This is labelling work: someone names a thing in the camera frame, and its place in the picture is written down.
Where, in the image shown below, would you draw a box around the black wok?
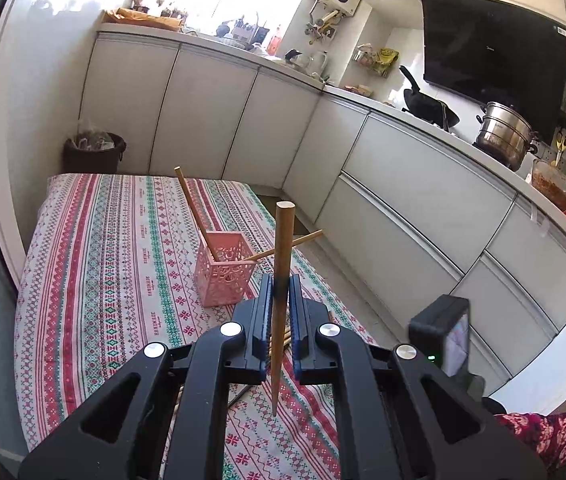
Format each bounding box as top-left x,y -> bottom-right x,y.
399,65 -> 461,131

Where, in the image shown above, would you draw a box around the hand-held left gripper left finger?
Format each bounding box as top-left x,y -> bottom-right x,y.
18,274 -> 271,480

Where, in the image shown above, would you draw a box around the yellow green snack packet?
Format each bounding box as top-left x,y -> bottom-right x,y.
373,48 -> 400,79

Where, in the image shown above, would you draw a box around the black range hood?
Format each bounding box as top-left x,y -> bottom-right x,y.
419,0 -> 566,146

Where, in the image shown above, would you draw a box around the yellow bag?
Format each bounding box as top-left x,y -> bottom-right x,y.
103,7 -> 185,29

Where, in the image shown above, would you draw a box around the pink plastic utensil basket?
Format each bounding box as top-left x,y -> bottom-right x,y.
194,232 -> 270,307

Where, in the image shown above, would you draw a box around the glass bowl of brown food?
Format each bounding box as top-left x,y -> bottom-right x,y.
531,158 -> 566,213

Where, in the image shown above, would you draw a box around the red bottle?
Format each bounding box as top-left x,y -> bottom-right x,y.
267,24 -> 284,56

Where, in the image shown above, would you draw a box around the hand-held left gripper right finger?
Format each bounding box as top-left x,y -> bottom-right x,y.
288,274 -> 549,480

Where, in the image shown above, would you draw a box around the stainless steel steamer pot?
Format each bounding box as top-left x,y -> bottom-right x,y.
473,101 -> 540,171

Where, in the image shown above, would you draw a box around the floral patterned clothing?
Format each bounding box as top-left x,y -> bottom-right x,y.
492,408 -> 566,472

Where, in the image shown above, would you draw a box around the dark brown trash bin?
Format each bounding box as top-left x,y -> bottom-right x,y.
63,120 -> 128,175

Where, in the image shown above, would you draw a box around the dish rack with utensils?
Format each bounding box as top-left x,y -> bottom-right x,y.
215,15 -> 270,47

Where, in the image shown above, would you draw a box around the white electric kettle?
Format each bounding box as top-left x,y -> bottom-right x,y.
307,50 -> 329,79

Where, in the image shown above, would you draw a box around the white lower kitchen cabinets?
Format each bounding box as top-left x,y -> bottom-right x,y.
79,30 -> 566,403

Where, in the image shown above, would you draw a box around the red green patterned tablecloth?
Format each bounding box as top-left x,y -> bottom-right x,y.
14,173 -> 379,480

